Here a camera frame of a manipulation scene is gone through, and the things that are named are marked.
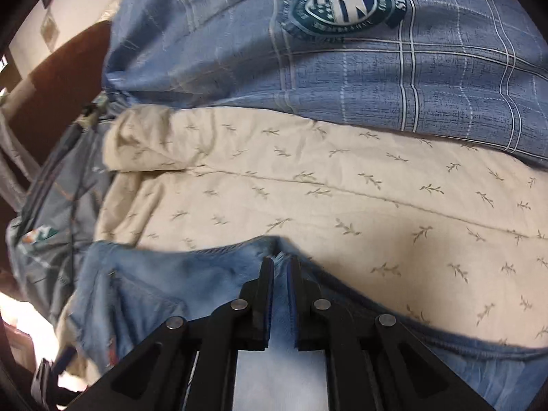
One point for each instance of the cream leaf-print blanket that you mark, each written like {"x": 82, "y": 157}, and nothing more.
{"x": 342, "y": 205}

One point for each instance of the grey hanging cloth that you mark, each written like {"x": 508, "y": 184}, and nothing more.
{"x": 13, "y": 158}

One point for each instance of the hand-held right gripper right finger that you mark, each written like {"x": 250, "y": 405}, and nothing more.
{"x": 294, "y": 308}

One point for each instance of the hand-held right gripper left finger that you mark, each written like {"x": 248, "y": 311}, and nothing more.
{"x": 267, "y": 308}

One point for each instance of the small framed wall picture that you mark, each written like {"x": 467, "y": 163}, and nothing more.
{"x": 49, "y": 25}

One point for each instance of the light blue denim pants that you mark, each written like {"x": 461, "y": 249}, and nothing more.
{"x": 171, "y": 274}

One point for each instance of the blue plaid pillow with emblem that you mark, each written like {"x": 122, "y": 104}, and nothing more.
{"x": 214, "y": 51}

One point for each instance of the grey printed bed sheet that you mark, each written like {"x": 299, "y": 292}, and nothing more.
{"x": 51, "y": 205}

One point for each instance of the brown upholstered headboard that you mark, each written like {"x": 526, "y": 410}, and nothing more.
{"x": 64, "y": 81}

